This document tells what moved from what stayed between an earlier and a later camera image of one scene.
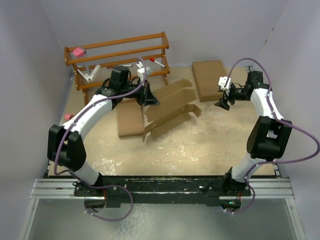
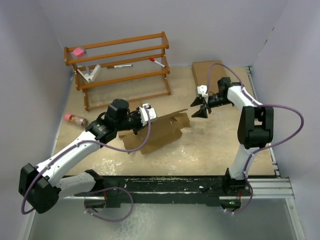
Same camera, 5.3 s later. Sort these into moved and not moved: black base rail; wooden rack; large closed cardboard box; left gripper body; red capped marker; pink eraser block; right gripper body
Moved: right gripper body; left gripper body
Not moved: black base rail; red capped marker; wooden rack; pink eraser block; large closed cardboard box
